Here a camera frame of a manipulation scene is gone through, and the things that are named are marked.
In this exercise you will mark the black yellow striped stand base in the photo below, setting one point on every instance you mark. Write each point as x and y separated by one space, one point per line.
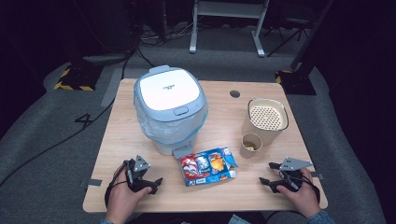
81 77
299 82

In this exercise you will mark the person's right hand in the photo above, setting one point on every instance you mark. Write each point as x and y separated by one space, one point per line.
306 199

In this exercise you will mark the person's left hand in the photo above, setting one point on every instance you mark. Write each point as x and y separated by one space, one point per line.
121 202

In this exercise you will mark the grey tape piece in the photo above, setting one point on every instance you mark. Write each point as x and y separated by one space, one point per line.
95 182
318 175

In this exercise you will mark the black tripod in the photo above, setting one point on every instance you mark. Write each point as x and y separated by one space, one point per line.
294 23

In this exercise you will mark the white metal desk frame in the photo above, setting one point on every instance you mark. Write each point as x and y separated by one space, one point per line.
229 9

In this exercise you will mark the clear plastic bin liner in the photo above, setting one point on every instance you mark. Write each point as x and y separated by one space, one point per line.
162 127

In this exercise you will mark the beige container with perforated strainer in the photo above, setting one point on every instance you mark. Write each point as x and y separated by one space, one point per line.
267 118

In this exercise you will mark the black slanted stand pole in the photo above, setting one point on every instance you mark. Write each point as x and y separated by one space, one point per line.
311 37

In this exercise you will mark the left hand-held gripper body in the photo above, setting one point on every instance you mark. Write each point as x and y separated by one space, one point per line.
137 180

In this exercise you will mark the colourful snack packet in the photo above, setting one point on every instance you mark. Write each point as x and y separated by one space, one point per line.
205 166

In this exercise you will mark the wet food scraps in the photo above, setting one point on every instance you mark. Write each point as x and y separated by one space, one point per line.
250 145

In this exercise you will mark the white and blue pedal bin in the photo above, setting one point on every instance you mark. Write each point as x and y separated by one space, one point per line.
169 90

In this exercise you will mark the brown paper cup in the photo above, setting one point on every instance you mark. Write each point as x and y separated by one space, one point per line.
246 151

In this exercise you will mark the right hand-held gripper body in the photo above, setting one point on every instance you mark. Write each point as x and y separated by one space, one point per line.
292 177

